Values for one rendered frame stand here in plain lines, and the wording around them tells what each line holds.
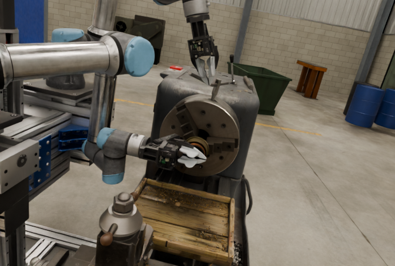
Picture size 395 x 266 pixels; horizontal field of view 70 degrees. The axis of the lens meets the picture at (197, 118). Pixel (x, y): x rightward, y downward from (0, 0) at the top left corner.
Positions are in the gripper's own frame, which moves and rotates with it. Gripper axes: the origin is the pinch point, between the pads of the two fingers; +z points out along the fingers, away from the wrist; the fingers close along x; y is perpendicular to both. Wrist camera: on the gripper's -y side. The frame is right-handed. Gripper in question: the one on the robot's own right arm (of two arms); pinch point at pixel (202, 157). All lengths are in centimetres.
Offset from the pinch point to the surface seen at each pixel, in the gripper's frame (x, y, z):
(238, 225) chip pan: -54, -43, 23
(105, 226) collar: 5.0, 46.6, -12.0
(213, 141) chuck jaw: 2.4, -9.9, 2.0
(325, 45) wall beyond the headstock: 53, -1068, 312
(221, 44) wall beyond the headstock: -12, -1012, -67
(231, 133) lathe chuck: 5.2, -15.2, 8.0
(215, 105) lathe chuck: 14.5, -15.1, 0.0
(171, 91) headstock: 12.5, -30.4, -20.5
